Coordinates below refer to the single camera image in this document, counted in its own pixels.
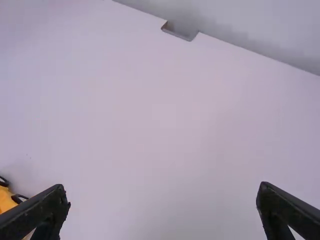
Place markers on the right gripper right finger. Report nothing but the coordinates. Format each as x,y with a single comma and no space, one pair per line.
287,212

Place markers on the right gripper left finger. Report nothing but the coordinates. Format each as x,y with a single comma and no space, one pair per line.
32,215

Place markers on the yellow toy car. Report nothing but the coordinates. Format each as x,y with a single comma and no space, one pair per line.
5,197

